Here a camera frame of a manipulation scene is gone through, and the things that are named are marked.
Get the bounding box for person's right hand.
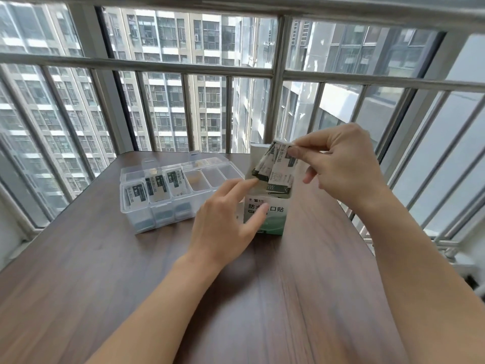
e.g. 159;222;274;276
289;123;388;211

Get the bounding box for person's left hand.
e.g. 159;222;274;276
189;179;269;270

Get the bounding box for white and green bandage box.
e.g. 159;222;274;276
242;144;293;236

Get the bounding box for strip of bandage packets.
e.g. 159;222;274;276
252;140;298;196

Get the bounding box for person's right forearm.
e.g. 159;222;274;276
356;186;485;364

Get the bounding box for person's left forearm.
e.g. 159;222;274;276
86;254;229;364

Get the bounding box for clear plastic organizer box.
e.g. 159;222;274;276
120;157;245;235

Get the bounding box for white bandage packet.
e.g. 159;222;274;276
165;168;190;196
146;176;168;202
129;183;148;204

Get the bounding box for high-rise apartment buildings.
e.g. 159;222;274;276
0;2;444;224

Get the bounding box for steel window guard railing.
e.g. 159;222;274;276
0;0;485;262

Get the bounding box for grey window frame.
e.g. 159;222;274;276
68;4;134;156

